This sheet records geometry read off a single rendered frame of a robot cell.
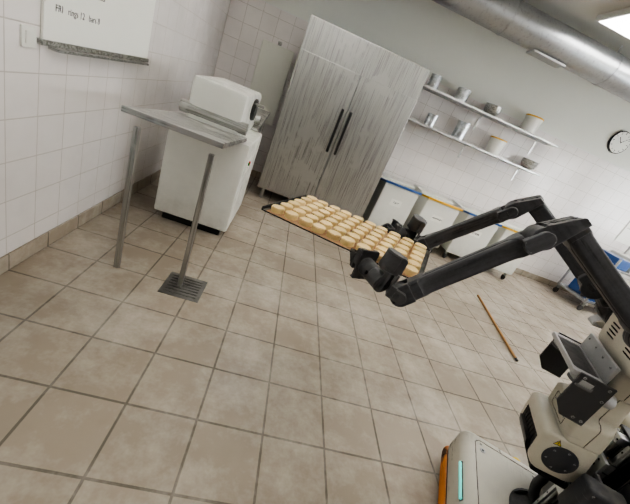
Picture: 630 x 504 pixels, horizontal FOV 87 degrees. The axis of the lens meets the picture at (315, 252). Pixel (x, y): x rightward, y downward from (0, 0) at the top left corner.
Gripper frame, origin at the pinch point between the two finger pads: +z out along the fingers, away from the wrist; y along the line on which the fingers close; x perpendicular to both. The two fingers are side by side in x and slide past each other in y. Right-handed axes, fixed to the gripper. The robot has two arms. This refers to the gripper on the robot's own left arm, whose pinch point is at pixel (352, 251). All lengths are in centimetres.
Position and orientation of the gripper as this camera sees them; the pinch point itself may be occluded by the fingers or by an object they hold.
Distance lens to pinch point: 112.6
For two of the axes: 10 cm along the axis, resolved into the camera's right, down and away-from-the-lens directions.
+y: -3.3, 8.6, 3.9
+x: 8.8, 1.3, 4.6
